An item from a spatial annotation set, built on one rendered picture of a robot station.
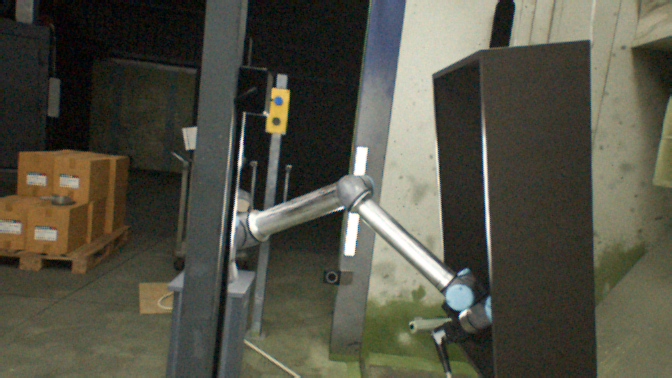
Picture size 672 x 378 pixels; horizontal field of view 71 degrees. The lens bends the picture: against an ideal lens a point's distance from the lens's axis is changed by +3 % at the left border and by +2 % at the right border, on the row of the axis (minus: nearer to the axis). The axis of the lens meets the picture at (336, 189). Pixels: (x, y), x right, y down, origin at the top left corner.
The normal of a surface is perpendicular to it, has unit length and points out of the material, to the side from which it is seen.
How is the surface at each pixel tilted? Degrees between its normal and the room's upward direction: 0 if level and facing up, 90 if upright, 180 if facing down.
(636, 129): 90
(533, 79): 90
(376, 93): 90
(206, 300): 90
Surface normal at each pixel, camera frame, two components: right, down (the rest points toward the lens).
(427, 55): 0.02, 0.11
